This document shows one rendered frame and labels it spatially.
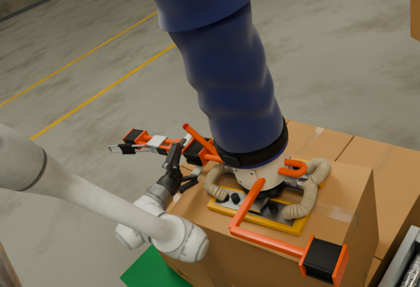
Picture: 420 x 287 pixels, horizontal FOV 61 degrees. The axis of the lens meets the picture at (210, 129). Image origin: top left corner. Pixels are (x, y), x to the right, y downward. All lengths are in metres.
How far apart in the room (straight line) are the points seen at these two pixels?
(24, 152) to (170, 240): 0.46
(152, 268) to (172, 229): 1.50
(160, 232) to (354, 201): 0.59
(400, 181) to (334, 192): 0.61
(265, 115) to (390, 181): 0.93
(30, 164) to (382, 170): 1.48
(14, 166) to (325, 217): 0.84
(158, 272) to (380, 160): 1.48
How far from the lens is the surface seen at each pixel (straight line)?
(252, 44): 0.89
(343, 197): 1.19
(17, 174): 0.75
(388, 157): 1.87
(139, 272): 2.52
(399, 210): 1.67
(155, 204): 1.15
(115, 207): 0.91
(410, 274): 1.51
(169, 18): 0.83
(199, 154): 1.24
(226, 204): 1.22
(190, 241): 1.02
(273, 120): 0.99
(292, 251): 0.92
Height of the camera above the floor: 1.85
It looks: 34 degrees down
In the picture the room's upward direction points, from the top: 23 degrees counter-clockwise
